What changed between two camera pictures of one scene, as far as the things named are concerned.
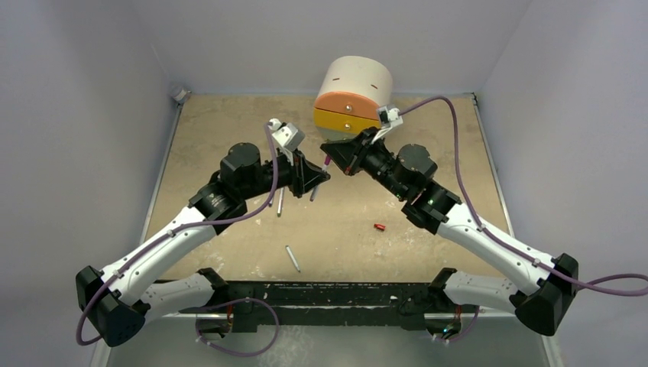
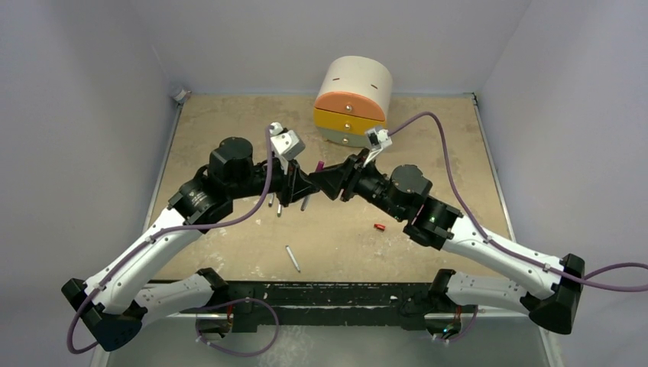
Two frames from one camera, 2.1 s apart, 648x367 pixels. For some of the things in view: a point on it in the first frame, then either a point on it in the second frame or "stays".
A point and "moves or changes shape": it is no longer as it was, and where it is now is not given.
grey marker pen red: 314,193 moves or changes shape
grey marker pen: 293,258 stays
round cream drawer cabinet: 352,91 stays
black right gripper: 356,154 to 351,177
